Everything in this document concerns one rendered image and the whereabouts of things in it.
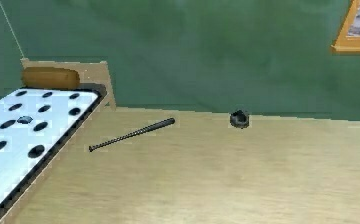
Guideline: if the wood framed wall picture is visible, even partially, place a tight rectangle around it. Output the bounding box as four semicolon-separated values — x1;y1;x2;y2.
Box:
330;0;360;56

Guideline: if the bed with dotted white cover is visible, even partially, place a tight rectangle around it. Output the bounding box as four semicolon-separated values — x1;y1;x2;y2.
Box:
0;57;118;224

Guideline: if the brown pillow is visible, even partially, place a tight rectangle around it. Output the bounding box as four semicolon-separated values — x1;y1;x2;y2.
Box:
21;66;81;91

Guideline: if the black baseball bat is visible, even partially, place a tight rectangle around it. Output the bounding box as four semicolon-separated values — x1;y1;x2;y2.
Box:
88;117;176;153

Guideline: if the small dark grey round object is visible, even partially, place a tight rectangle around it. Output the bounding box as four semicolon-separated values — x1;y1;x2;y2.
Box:
229;109;251;130

